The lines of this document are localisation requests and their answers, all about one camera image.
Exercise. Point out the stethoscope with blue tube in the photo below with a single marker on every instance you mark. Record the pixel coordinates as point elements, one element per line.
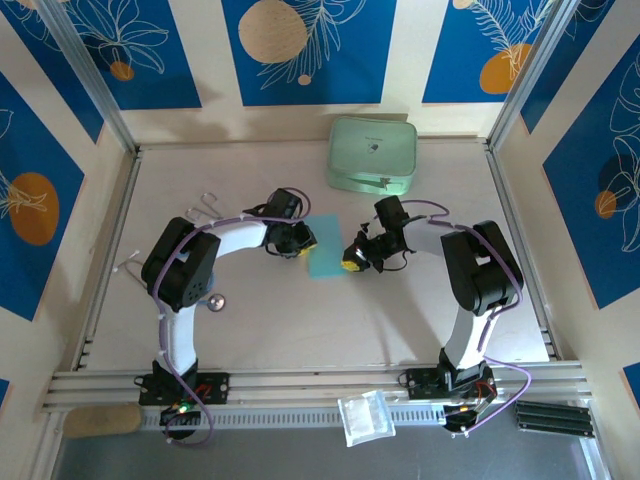
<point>217,303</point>

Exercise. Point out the metal forceps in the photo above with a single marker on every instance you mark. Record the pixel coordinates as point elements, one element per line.
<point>216,209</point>

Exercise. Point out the light blue paper sheet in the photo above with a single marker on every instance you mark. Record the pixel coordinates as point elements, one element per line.
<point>325,250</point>

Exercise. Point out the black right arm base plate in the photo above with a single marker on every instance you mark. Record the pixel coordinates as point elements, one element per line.
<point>422,384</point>

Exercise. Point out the blue floral wall panel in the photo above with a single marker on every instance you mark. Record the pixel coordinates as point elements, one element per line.
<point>450,60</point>
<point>350,75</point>
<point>575,225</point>
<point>40,150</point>
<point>165,60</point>

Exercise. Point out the black connector board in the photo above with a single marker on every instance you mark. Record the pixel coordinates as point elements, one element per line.
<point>175,419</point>
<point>457,421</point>

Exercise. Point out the long aluminium rail with bases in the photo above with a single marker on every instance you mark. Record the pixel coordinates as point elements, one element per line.
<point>320,385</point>

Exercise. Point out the aluminium frame post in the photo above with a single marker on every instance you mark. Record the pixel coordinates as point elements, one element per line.
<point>530,70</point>
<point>90,75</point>

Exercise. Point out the clear plastic bag white contents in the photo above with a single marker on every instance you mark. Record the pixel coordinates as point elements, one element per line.
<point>365,417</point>

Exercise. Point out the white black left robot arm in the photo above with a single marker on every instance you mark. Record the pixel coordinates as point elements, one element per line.
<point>182,340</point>

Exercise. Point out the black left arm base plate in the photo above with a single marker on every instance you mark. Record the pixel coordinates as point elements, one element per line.
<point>215,387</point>

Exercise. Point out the black ribbed metal block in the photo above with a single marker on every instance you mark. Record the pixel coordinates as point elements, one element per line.
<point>555,419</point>

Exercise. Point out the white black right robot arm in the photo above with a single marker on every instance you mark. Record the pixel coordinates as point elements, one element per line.
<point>465,340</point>

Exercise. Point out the aluminium side rail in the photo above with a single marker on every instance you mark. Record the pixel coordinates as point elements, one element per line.
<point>122,210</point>
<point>505,190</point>

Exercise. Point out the mint green zip pouch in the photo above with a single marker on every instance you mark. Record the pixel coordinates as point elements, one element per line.
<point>372,150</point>

